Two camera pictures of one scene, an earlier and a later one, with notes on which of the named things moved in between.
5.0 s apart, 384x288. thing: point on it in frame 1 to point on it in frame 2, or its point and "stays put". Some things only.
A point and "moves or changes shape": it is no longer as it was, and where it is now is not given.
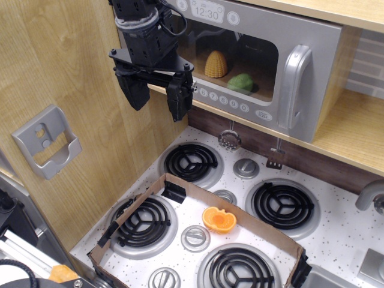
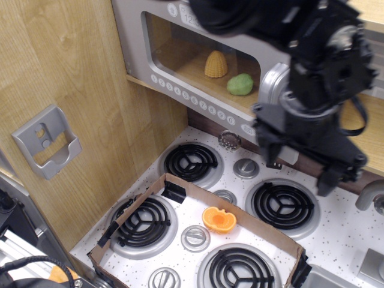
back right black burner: [281, 206] stays put
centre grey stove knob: [195, 238] stays put
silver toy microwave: [272, 66] moves or changes shape
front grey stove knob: [164, 278] stays put
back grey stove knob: [246, 168] stays put
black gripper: [152, 56] to [324, 140]
